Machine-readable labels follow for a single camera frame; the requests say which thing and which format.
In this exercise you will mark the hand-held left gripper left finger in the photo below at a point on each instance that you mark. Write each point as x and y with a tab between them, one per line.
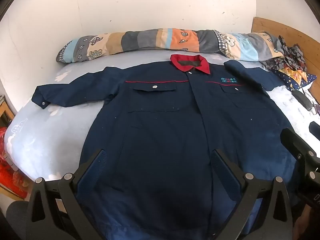
93	172

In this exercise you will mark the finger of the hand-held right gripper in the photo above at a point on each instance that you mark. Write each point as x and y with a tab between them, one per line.
297	147
315	128

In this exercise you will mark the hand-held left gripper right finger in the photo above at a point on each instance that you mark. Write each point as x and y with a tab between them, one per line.
225	172

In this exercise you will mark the navy work jacket red collar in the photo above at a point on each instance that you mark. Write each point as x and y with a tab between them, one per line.
162	130

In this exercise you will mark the person's right forearm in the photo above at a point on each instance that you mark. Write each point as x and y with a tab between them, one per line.
308	225

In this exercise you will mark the dark patterned clothes pile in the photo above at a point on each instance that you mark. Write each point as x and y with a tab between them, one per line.
292	55

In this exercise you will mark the black remote control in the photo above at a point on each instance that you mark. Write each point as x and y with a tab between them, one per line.
302	98

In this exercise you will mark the navy star print cloth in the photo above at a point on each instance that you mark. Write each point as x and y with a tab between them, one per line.
300	76

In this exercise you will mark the light blue cloud blanket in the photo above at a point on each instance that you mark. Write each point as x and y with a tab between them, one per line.
50	135

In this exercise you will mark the red printed bag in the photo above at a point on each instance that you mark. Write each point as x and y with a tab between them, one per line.
15	175

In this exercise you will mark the grey fabric chair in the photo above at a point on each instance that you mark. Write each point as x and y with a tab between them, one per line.
16	217

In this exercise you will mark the wooden headboard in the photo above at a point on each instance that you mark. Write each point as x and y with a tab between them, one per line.
295	33

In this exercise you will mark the wooden side table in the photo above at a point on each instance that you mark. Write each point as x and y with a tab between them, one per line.
6	110

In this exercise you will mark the rolled patchwork quilt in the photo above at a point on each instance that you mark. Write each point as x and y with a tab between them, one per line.
180	38

